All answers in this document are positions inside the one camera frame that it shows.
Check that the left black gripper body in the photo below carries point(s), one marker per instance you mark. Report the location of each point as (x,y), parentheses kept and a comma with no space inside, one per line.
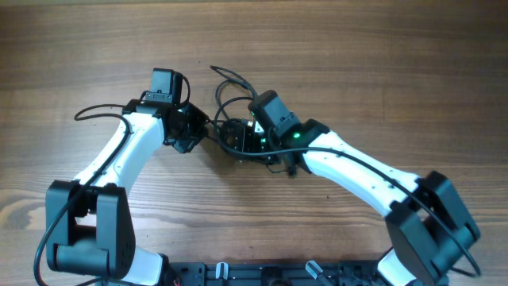
(190,127)

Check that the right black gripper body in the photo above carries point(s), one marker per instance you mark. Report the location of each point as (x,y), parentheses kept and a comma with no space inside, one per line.
(249,140)

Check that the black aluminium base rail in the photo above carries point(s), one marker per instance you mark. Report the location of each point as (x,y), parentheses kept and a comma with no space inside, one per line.
(285,274)

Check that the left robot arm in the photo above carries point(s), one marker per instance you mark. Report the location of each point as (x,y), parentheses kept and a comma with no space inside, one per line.
(89,229)

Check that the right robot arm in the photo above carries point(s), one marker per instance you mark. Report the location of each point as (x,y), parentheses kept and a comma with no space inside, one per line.
(430,228)

